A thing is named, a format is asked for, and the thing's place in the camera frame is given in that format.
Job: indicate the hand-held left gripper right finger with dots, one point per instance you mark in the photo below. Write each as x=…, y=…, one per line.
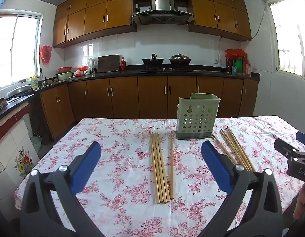
x=216, y=164

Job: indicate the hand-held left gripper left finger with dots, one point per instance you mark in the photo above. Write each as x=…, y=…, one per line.
x=86, y=164

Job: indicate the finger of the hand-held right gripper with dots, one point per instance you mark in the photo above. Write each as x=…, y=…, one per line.
x=285, y=146
x=303, y=137

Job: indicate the green perforated chopstick holder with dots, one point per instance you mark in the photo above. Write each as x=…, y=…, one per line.
x=198, y=118

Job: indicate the person's right hand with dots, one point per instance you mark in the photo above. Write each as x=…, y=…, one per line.
x=301, y=202

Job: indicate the pink floral tablecloth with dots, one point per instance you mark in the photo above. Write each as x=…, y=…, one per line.
x=122, y=172

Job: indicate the woven floor basket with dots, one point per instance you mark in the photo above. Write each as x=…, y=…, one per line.
x=36, y=142

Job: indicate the red packet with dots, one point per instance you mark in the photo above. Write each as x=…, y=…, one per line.
x=248, y=69

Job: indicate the green basin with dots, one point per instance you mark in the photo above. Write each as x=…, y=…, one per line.
x=64, y=75

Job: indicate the blue bottle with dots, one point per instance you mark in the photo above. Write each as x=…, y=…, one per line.
x=233, y=70

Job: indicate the green box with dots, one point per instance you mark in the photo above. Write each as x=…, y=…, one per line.
x=238, y=66

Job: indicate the wooden lower kitchen cabinets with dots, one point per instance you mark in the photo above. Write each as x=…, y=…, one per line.
x=152, y=96

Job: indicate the wooden kitchen cabinets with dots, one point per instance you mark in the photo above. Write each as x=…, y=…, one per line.
x=152, y=96
x=98, y=17

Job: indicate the red and white plastic bag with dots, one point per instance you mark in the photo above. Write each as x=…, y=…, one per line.
x=80, y=71

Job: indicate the red basin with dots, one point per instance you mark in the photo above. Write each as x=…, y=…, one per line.
x=64, y=69

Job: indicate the yellow dish soap bottle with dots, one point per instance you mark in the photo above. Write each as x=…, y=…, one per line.
x=34, y=82

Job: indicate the sink faucet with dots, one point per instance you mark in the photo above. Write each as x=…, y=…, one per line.
x=41, y=76

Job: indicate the metal pan lid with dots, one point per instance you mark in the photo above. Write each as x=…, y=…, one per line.
x=19, y=90

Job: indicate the large bright window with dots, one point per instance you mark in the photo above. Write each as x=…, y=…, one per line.
x=290, y=37

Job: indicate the black kitchen countertop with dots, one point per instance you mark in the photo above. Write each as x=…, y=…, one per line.
x=132, y=73

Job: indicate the dark cutting board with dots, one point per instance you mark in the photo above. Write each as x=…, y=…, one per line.
x=108, y=63

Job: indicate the red bottle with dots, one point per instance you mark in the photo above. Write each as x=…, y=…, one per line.
x=123, y=64

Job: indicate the gas stove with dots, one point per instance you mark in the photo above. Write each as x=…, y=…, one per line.
x=167, y=69

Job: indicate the wok with lid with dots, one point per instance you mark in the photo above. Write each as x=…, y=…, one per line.
x=180, y=60

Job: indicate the red hanging plastic bag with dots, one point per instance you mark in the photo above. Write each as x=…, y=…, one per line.
x=45, y=54

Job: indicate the black open wok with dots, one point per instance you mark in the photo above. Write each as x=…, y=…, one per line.
x=153, y=61

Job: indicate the small sliding window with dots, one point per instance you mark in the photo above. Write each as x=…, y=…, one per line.
x=16, y=51

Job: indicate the wooden upper kitchen cabinets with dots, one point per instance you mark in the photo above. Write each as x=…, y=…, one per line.
x=98, y=17

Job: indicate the steel range hood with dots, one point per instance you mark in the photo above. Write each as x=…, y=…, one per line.
x=162, y=9

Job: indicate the wall socket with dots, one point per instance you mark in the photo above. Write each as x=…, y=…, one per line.
x=218, y=61

